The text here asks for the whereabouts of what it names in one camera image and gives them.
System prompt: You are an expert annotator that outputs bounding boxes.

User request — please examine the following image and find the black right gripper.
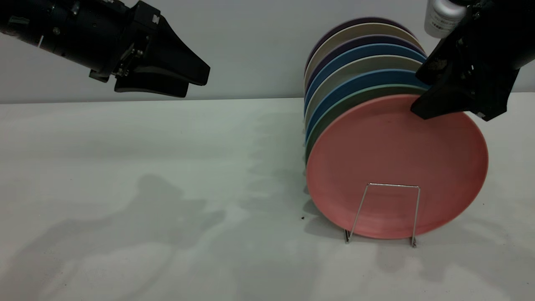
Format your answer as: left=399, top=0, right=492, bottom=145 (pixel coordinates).
left=411, top=4, right=521, bottom=122

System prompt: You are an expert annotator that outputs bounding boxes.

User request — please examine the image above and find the beige plastic plate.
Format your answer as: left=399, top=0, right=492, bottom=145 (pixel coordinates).
left=304, top=55, right=423, bottom=126
left=304, top=23, right=423, bottom=89

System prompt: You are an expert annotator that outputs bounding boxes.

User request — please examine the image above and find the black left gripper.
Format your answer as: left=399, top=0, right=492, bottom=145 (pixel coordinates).
left=90, top=0, right=210, bottom=98

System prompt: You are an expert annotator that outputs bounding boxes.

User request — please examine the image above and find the silver wire plate rack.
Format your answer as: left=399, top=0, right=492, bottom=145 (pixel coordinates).
left=344, top=182, right=421, bottom=248

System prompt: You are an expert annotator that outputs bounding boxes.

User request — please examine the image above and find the silver cylinder with print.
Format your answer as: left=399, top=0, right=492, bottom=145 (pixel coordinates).
left=424, top=0, right=468, bottom=39

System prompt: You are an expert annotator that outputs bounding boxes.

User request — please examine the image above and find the pink plastic plate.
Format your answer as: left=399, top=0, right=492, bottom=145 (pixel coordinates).
left=306, top=94, right=489, bottom=240

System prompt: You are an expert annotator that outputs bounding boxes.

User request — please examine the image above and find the blue plastic plate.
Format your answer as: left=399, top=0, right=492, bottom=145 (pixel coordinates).
left=304, top=44, right=428, bottom=111
left=305, top=69, right=431, bottom=140

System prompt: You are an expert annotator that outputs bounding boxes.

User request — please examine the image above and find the dark purple plastic plate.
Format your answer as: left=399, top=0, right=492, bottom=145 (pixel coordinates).
left=305, top=35, right=426, bottom=92
left=305, top=17, right=414, bottom=69

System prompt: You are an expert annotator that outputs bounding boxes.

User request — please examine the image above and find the green plastic plate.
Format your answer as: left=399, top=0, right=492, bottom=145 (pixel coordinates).
left=305, top=84, right=431, bottom=161

